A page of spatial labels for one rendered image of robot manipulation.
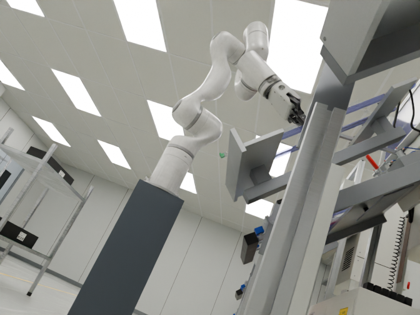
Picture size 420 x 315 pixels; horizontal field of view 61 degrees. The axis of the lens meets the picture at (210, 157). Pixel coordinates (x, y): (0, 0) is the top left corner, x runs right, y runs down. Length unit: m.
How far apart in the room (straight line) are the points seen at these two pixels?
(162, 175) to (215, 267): 8.81
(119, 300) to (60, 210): 10.36
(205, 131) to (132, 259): 0.58
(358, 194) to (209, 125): 0.62
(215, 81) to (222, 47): 0.16
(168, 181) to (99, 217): 9.73
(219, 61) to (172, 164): 0.52
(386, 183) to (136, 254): 0.87
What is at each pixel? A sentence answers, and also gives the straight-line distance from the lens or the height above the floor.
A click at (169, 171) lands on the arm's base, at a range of 1.36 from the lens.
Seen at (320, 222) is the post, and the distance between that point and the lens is 0.92.
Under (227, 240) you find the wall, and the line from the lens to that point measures 10.24.
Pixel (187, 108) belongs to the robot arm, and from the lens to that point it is 1.46.
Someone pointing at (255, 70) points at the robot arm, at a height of 1.13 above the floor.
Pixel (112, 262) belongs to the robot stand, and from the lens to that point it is 1.26.
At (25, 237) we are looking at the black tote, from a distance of 3.50.
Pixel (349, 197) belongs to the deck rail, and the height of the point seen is 0.88.
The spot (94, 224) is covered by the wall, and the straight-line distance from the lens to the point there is 11.04.
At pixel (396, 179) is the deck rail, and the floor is 1.00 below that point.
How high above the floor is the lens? 0.34
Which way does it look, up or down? 24 degrees up
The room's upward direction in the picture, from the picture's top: 24 degrees clockwise
